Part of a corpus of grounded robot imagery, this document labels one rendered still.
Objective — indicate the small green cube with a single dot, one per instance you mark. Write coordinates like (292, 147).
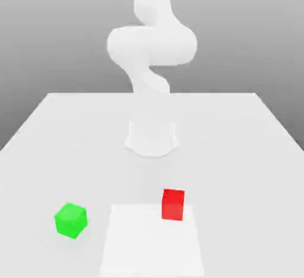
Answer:
(70, 221)

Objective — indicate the small red cube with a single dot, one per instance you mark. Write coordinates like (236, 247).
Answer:
(173, 205)

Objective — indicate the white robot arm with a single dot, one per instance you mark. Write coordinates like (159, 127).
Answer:
(152, 45)

